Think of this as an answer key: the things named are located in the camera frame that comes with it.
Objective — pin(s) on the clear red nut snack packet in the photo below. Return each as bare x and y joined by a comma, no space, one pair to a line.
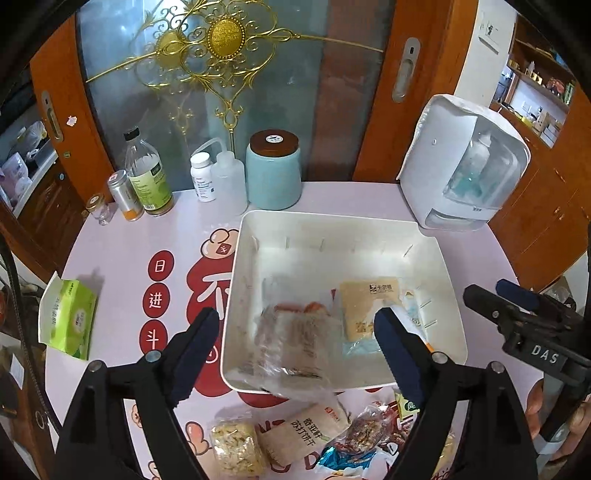
369,427

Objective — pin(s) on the clear squeeze bottle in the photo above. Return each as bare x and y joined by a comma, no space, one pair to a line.
228,182

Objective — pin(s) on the wooden wall shelf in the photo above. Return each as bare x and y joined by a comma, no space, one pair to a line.
540,87

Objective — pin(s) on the wooden door frame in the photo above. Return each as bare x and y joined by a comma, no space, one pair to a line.
438,46

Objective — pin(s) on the white plastic tray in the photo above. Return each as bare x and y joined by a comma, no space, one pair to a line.
332,244

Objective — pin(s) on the green pastry packet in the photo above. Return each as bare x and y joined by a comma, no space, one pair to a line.
406,404

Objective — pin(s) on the white pill bottle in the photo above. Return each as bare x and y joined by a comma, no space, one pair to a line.
203,177

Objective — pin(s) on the small glass jar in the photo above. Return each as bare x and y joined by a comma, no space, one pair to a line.
98,210

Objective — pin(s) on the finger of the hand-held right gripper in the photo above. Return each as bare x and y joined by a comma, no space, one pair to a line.
515,290
485,302

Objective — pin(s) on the teal ceramic jar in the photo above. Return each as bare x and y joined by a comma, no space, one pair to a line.
273,173

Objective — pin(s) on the silver metal can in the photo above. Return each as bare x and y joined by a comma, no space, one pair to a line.
123,196

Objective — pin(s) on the beige snack packet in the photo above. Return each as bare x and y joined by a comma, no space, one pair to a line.
367,304

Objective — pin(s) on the clear crinkled snack packet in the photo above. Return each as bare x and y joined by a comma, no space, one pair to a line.
295,337

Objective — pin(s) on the glass bottle with green label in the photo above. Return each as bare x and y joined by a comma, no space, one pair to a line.
147,180

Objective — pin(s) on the gold door ornament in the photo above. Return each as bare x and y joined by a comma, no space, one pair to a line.
225,34

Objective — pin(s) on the white countertop dispenser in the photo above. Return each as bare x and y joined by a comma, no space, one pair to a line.
443,157

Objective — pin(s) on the white orange snack packet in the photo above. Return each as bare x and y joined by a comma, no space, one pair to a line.
364,348

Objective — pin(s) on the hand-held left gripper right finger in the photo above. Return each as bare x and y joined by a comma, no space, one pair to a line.
398,357

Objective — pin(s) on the blue foil snack packet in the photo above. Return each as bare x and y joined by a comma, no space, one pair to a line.
344,461

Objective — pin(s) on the beige cracker packet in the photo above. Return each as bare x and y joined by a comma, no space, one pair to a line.
298,431

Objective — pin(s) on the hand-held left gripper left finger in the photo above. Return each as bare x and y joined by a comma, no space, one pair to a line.
199,350

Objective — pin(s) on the green tissue pack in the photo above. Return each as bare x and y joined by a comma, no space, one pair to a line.
69,318

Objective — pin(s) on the frosted glass door panel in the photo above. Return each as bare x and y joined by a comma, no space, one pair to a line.
286,106

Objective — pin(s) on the person's right hand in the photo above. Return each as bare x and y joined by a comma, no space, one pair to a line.
535,410

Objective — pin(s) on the crispy rice cake packet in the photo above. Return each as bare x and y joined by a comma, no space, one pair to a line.
238,445

